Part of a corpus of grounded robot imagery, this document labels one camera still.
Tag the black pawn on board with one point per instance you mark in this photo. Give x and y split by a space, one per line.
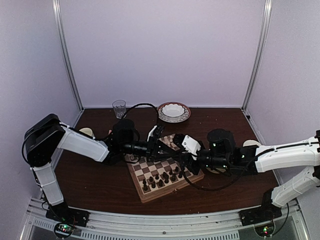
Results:
144 182

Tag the patterned ceramic plate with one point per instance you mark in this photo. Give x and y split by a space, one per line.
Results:
179 119

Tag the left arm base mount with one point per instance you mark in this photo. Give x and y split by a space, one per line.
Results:
63 213

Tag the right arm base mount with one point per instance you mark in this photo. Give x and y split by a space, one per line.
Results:
266 212

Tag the small white cup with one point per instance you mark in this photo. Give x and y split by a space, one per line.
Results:
251 142

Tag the cream cat-ear bowl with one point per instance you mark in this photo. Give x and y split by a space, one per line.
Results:
216 171

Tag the aluminium frame post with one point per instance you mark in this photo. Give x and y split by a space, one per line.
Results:
65 53
263 35

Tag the right aluminium frame post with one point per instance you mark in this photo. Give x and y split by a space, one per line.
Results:
263 35

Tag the clear drinking glass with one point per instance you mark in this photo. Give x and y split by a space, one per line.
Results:
119 107

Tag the cream ceramic mug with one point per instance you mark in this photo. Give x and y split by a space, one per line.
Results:
88 131

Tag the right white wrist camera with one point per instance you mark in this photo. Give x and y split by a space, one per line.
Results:
187 143

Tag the white scalloped bowl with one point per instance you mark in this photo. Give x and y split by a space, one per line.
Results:
173 110

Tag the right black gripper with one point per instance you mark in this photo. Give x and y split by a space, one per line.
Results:
184 157

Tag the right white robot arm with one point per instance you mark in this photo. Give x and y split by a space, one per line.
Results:
254 160

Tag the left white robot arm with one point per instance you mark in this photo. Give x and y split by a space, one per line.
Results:
50 134

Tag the left aluminium frame post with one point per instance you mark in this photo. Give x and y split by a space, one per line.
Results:
65 53

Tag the tall dark chess piece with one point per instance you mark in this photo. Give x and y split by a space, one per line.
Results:
166 179

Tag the wooden chess board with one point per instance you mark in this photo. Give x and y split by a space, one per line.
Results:
140 168

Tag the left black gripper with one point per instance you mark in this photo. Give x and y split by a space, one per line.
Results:
161 145

